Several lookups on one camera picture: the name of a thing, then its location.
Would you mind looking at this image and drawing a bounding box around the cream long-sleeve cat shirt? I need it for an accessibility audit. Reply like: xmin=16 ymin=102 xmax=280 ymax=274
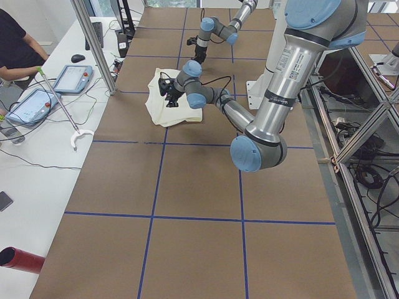
xmin=145 ymin=67 xmax=203 ymax=128

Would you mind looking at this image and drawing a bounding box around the black keyboard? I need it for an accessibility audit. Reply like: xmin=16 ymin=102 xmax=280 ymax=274
xmin=85 ymin=21 xmax=103 ymax=50

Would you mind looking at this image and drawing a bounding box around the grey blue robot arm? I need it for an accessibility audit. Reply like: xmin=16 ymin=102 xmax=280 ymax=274
xmin=186 ymin=0 xmax=258 ymax=64
xmin=158 ymin=1 xmax=368 ymax=172

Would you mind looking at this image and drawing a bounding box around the grey aluminium frame post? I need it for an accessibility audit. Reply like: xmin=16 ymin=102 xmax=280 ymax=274
xmin=70 ymin=0 xmax=117 ymax=95

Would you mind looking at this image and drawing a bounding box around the far teach pendant tablet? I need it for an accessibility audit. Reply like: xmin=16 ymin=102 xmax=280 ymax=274
xmin=53 ymin=65 xmax=93 ymax=94

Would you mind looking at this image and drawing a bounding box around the black computer mouse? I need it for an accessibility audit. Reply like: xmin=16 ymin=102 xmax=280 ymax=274
xmin=70 ymin=54 xmax=85 ymax=63

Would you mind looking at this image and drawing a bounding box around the grabber stick with white hook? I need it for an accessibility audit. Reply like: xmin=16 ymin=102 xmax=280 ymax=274
xmin=36 ymin=67 xmax=94 ymax=151

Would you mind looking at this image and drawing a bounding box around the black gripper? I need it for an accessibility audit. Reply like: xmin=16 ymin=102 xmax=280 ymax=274
xmin=186 ymin=36 xmax=208 ymax=64
xmin=158 ymin=78 xmax=183 ymax=108

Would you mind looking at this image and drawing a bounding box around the near teach pendant tablet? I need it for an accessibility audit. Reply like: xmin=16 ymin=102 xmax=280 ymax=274
xmin=6 ymin=88 xmax=58 ymax=126

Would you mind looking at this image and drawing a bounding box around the teach pendant tablet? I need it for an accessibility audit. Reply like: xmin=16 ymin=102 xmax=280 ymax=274
xmin=53 ymin=65 xmax=93 ymax=94
xmin=6 ymin=88 xmax=58 ymax=126

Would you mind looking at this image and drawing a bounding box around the person in black shirt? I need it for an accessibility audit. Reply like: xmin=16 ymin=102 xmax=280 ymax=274
xmin=1 ymin=9 xmax=49 ymax=89

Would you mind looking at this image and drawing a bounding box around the black smartphone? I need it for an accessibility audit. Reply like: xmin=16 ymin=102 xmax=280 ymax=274
xmin=0 ymin=191 xmax=14 ymax=212

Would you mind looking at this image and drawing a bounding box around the red cylinder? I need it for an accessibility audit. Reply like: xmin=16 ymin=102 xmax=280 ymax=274
xmin=1 ymin=247 xmax=45 ymax=274

